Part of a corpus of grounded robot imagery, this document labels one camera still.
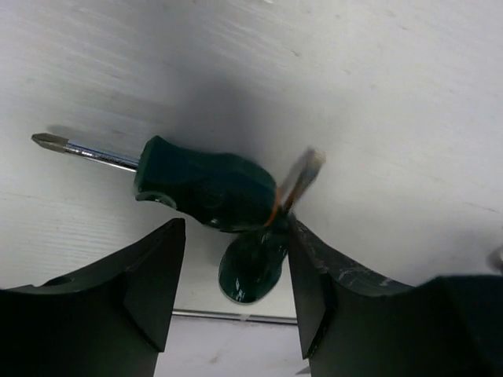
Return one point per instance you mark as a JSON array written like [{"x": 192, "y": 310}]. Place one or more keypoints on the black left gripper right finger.
[{"x": 316, "y": 271}]

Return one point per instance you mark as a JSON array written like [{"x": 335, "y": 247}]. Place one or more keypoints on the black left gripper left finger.
[{"x": 147, "y": 272}]

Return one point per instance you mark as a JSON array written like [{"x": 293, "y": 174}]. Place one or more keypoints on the green Phillips stubby screwdriver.
[{"x": 222, "y": 191}]

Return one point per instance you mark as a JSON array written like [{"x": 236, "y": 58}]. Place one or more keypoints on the green flathead stubby screwdriver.
[{"x": 252, "y": 263}]

